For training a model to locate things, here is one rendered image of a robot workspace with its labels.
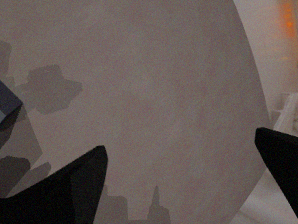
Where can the dark grey open box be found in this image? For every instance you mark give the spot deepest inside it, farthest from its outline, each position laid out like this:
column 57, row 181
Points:
column 8, row 103

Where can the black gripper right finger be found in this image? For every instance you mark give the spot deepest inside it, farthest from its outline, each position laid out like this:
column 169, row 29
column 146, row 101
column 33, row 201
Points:
column 279, row 152

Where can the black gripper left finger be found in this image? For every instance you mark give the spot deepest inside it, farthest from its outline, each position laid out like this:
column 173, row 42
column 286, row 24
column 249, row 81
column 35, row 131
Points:
column 69, row 196

